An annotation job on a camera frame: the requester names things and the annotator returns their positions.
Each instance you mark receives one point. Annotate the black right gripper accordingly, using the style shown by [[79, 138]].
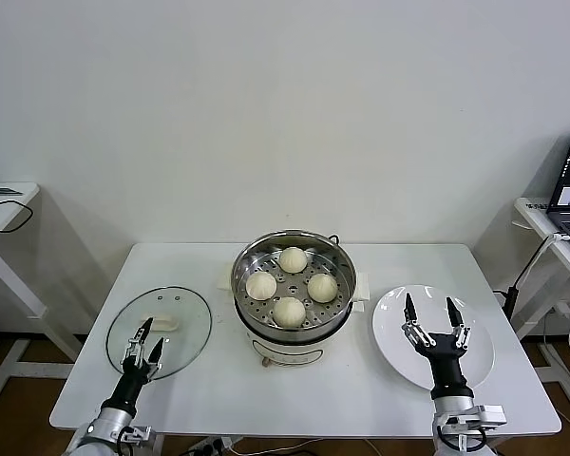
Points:
[[446, 366]]

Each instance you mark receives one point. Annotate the white round plate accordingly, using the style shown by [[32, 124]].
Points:
[[389, 328]]

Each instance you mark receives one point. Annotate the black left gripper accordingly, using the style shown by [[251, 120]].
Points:
[[133, 380]]

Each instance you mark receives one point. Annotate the round glass pot lid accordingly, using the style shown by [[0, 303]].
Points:
[[180, 342]]

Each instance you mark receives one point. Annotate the white power strip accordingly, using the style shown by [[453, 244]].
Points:
[[214, 444]]

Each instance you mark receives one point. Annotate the white electric cooker base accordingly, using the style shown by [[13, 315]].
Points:
[[290, 354]]

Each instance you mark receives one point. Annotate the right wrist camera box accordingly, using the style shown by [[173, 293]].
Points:
[[491, 414]]

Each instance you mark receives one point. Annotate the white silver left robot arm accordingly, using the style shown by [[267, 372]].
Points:
[[109, 423]]

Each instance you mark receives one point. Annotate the white steamed baozi bun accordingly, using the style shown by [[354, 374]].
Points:
[[261, 285], [293, 260], [290, 311], [322, 287]]

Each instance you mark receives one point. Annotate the stainless steel steamer basket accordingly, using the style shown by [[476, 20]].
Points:
[[294, 287]]

